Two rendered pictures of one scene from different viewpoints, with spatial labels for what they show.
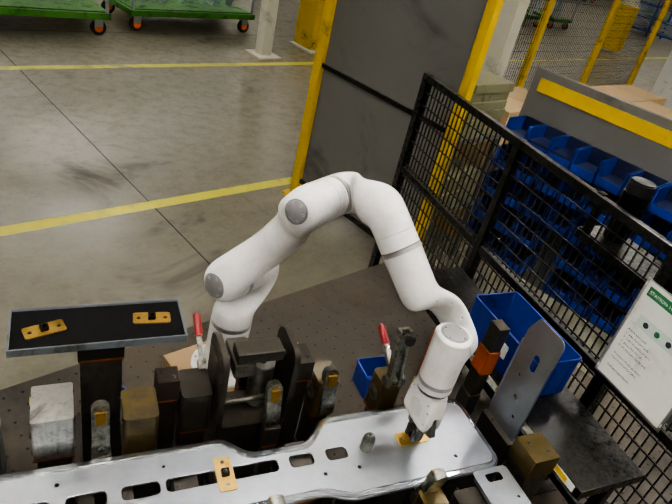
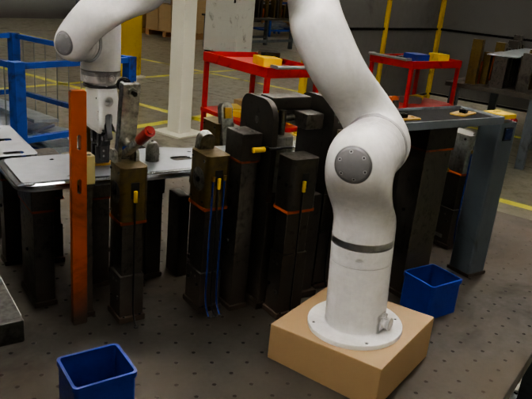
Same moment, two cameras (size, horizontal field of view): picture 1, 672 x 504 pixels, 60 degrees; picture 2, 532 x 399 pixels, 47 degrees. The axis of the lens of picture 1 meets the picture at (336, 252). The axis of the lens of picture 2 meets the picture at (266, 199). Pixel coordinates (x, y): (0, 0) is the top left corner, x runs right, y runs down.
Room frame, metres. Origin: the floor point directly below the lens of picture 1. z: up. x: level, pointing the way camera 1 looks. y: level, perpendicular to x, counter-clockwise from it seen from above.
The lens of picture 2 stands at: (2.39, -0.08, 1.42)
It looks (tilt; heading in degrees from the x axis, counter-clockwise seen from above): 19 degrees down; 173
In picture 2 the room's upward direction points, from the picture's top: 6 degrees clockwise
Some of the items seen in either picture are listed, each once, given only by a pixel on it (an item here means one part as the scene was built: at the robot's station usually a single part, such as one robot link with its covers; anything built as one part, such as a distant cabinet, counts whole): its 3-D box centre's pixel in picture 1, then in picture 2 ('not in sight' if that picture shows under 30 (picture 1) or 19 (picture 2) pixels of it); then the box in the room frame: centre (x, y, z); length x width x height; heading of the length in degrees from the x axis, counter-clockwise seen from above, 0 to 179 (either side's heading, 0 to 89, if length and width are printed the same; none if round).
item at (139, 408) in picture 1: (136, 454); not in sight; (0.87, 0.34, 0.89); 0.12 x 0.08 x 0.38; 29
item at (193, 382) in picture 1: (187, 432); (324, 214); (0.97, 0.25, 0.89); 0.12 x 0.07 x 0.38; 29
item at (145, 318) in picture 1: (151, 316); (402, 115); (1.04, 0.38, 1.17); 0.08 x 0.04 x 0.01; 114
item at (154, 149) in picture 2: (367, 442); (152, 153); (0.96, -0.18, 1.02); 0.03 x 0.03 x 0.07
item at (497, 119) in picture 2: (100, 325); (433, 117); (0.98, 0.48, 1.16); 0.37 x 0.14 x 0.02; 119
